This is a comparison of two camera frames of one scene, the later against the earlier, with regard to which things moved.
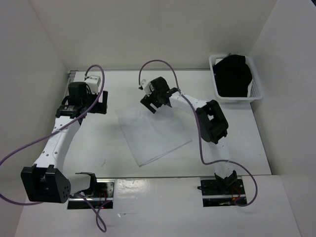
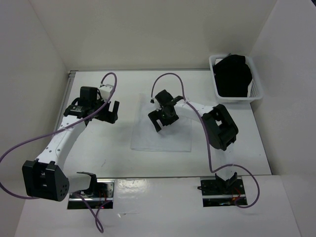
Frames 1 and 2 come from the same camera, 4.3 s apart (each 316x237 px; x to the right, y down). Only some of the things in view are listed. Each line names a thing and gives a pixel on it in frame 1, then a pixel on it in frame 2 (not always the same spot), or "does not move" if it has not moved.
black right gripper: [147, 100] to [155, 115]
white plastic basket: [255, 91] does not move
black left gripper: [100, 107] to [109, 116]
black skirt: [233, 75] does not move
